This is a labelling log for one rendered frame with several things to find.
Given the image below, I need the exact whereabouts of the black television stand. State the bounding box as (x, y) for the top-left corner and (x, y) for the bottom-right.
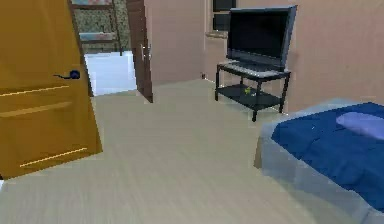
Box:
(214, 61), (292, 123)

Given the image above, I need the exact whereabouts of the dark brown room door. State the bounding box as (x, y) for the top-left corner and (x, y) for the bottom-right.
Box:
(125, 0), (154, 104)

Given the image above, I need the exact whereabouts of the dark window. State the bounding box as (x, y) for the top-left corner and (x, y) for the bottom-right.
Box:
(205, 0), (238, 39)

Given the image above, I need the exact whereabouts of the grey flat television set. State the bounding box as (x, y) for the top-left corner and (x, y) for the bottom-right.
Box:
(226, 4), (298, 73)

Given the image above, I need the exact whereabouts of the grey bed with blue blanket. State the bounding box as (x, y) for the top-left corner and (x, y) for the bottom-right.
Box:
(253, 97), (384, 224)

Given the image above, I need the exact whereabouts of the yellow wooden room door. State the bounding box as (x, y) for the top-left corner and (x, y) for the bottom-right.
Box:
(0, 0), (104, 180)

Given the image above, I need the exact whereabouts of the pale purple pillow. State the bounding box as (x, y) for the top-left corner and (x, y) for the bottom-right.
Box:
(335, 111), (384, 141)

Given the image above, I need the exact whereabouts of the silver door handle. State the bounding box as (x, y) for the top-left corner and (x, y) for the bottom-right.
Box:
(139, 44), (153, 62)

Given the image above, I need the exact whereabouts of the dark blue door handle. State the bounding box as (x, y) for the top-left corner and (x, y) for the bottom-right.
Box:
(53, 69), (82, 81)

